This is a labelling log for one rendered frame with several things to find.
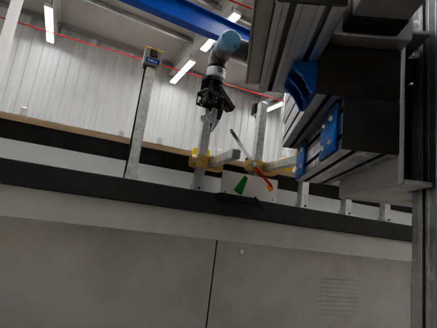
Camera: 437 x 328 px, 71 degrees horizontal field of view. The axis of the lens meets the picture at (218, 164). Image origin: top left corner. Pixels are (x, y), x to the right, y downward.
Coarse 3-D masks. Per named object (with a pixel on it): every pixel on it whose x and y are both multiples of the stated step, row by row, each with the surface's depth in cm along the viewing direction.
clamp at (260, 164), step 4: (248, 160) 131; (256, 160) 131; (248, 164) 130; (260, 164) 132; (264, 164) 132; (248, 168) 130; (252, 168) 131; (260, 168) 131; (264, 172) 132; (268, 172) 132; (272, 172) 133
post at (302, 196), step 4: (300, 184) 140; (304, 184) 139; (308, 184) 140; (300, 188) 140; (304, 188) 139; (308, 188) 140; (300, 192) 139; (304, 192) 139; (300, 196) 139; (304, 196) 138; (300, 200) 138; (304, 200) 138
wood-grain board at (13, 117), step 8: (0, 112) 119; (16, 120) 120; (24, 120) 121; (32, 120) 122; (40, 120) 123; (56, 128) 125; (64, 128) 126; (72, 128) 127; (80, 128) 128; (88, 136) 130; (96, 136) 130; (104, 136) 131; (112, 136) 132; (120, 136) 134; (144, 144) 137; (152, 144) 138; (160, 144) 139; (168, 152) 141; (176, 152) 142; (184, 152) 143; (288, 176) 162; (336, 184) 172
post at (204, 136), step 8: (200, 128) 128; (200, 136) 126; (208, 136) 126; (200, 144) 124; (208, 144) 125; (200, 152) 123; (200, 168) 123; (200, 176) 122; (192, 184) 123; (200, 184) 122
